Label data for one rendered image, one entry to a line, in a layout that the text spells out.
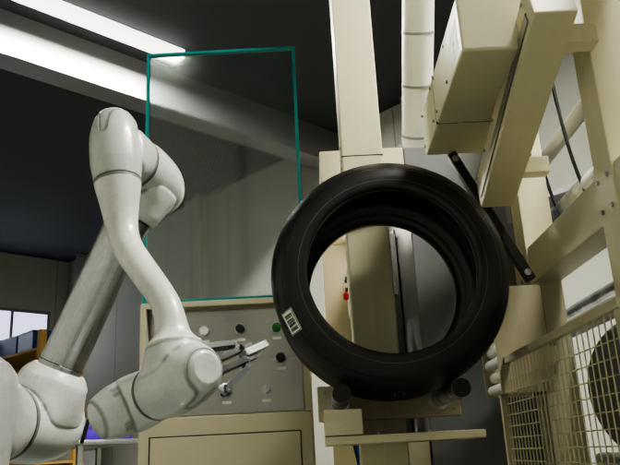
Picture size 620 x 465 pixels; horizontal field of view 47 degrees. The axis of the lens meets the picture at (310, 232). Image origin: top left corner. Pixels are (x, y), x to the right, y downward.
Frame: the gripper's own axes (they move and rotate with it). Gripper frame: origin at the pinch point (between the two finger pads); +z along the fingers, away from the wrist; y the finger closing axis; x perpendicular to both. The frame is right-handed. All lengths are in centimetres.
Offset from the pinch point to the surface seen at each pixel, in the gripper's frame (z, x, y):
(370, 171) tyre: 42, 26, -24
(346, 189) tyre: 35.4, 21.2, -23.0
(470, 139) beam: 87, 32, -24
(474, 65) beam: 53, 60, -28
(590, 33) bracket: 65, 81, -17
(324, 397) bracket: 37.2, -26.7, 14.4
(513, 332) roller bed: 74, 13, 29
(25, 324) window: 363, -772, -339
